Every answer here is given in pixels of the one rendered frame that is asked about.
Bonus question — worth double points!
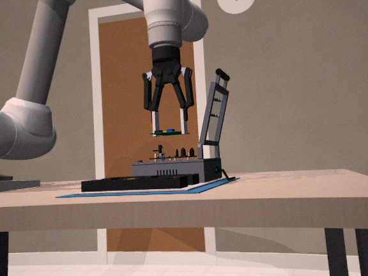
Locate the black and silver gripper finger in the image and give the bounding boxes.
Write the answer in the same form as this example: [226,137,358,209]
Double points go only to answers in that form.
[142,69,165,133]
[167,67,194,134]

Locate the green circuit board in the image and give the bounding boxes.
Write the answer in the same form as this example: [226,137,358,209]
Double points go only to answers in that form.
[151,129,181,135]

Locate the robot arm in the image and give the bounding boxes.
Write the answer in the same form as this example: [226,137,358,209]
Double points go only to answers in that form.
[0,0,208,160]

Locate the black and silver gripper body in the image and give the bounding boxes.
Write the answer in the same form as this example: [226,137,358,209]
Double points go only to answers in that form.
[151,45,182,84]

